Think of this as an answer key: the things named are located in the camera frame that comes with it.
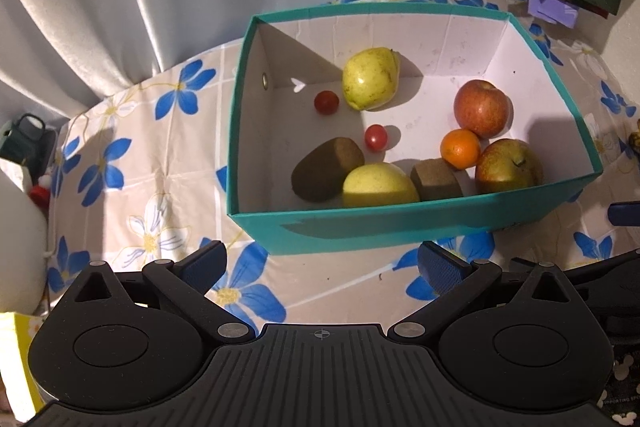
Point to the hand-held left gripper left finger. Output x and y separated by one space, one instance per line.
205 264

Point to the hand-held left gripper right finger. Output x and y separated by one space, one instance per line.
440 269

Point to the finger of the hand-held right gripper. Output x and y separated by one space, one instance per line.
625 213
612 269

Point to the brown cube block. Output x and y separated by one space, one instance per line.
436 179

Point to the teal cardboard box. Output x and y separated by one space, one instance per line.
350 232

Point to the yellow apple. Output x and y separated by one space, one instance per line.
370 79
380 187

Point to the small orange mandarin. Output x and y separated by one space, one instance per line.
460 148

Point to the red-green apple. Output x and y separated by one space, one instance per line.
507 167

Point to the red cherry tomato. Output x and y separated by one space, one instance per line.
376 137
326 102

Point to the brown kiwi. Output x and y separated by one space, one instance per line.
327 169

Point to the red apple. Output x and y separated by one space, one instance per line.
482 108

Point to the dark printed carton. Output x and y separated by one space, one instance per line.
622 387

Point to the overripe banana bunch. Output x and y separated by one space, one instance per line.
635 138

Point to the blue floral tablecloth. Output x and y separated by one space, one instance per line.
150 167

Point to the small red object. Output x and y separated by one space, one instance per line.
40 197

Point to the yellow packet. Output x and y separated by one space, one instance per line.
17 357

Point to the lilac small box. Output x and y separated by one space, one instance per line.
555 9

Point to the dark green mug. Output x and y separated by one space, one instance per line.
27 142

